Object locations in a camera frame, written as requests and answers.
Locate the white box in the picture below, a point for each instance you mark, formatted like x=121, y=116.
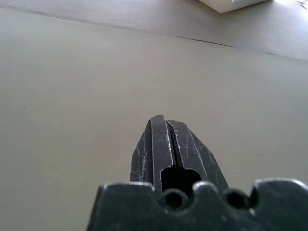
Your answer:
x=232, y=5

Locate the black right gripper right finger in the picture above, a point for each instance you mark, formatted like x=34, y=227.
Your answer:
x=192, y=149

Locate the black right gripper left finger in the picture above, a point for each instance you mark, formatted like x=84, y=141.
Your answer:
x=154, y=149

